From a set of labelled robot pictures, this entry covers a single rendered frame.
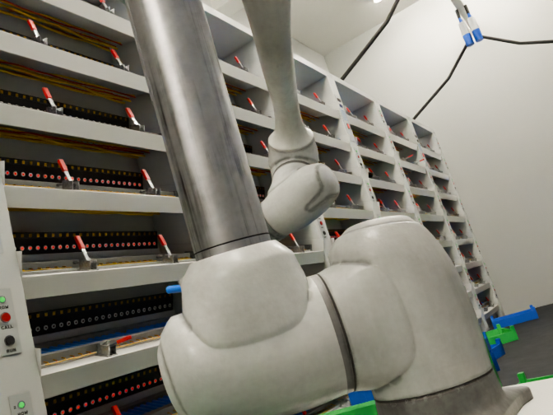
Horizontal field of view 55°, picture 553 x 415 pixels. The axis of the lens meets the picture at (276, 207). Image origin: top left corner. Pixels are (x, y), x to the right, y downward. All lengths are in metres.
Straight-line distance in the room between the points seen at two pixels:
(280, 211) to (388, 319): 0.48
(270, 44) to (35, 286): 0.66
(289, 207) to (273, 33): 0.34
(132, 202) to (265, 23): 0.69
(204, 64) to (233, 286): 0.28
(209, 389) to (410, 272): 0.27
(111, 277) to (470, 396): 0.86
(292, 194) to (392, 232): 0.41
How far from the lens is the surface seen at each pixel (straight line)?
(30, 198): 1.24
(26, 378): 1.12
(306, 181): 1.05
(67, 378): 1.17
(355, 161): 2.88
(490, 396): 0.70
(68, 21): 1.79
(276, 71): 0.96
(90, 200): 1.33
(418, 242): 0.68
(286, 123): 1.14
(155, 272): 1.39
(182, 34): 0.72
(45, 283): 1.19
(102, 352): 1.26
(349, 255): 0.68
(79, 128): 1.41
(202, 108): 0.68
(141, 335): 1.37
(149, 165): 1.76
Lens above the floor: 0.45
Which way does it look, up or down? 12 degrees up
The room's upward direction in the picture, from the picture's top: 17 degrees counter-clockwise
